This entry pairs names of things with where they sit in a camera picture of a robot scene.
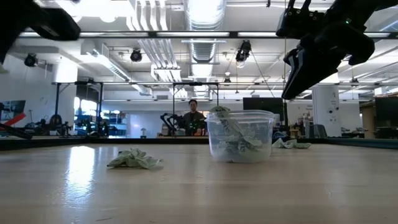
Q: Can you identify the large black screen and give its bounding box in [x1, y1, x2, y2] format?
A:
[243, 97, 289, 128]

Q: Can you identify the black ceiling spot lamp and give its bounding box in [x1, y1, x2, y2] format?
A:
[129, 49, 143, 63]
[24, 53, 37, 68]

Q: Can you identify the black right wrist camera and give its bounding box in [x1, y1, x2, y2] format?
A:
[275, 0, 326, 40]

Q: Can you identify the white building column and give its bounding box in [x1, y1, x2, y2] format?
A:
[312, 85, 341, 138]

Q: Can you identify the person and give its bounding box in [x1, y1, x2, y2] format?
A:
[182, 98, 208, 137]

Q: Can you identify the clear plastic food container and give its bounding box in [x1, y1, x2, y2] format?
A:
[205, 110, 277, 164]

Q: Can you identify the black aluminium rig frame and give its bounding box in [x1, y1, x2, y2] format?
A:
[0, 135, 398, 151]

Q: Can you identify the blue storage shelf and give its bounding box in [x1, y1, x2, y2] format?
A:
[105, 110, 128, 137]

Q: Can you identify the silver ventilation duct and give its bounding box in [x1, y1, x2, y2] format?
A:
[183, 0, 228, 100]

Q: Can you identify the dark wall poster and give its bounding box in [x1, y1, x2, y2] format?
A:
[0, 100, 27, 122]

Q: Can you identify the black hanging ceiling camera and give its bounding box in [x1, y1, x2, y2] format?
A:
[234, 39, 252, 63]

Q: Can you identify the red handled tool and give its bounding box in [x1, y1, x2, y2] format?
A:
[2, 112, 27, 127]

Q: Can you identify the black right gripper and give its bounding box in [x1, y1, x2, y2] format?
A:
[281, 23, 376, 100]

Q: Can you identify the wooden cabinet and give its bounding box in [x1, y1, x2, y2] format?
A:
[359, 101, 377, 139]

